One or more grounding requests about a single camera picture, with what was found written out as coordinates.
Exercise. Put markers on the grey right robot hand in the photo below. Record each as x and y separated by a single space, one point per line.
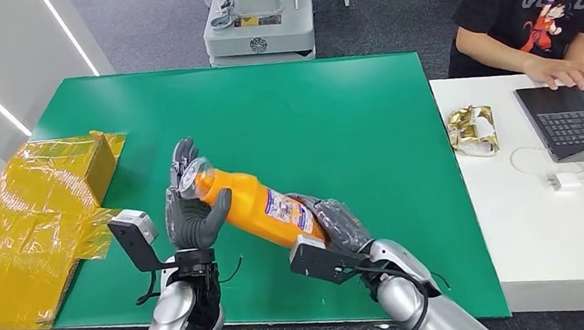
340 224

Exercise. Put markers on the orange detergent bottle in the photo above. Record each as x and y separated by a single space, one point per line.
252 204

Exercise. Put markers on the person's right hand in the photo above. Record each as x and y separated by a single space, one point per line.
559 71

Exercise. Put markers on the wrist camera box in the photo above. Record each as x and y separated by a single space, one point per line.
134 231
325 262

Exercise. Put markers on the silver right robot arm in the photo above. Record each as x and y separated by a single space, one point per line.
436 318

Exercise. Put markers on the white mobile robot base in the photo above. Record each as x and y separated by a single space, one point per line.
266 34

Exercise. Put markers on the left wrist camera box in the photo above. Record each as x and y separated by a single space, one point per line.
134 231

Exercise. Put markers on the crumpled gold wrapper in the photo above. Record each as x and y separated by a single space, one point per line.
467 130

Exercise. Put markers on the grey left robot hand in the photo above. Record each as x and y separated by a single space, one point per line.
191 224

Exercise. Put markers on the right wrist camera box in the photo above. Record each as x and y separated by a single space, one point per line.
325 262

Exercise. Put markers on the yellow taped cardboard box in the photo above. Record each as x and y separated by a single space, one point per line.
29 226

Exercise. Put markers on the person's right forearm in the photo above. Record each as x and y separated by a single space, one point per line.
493 50

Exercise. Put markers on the white charger adapter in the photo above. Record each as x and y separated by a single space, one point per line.
564 180

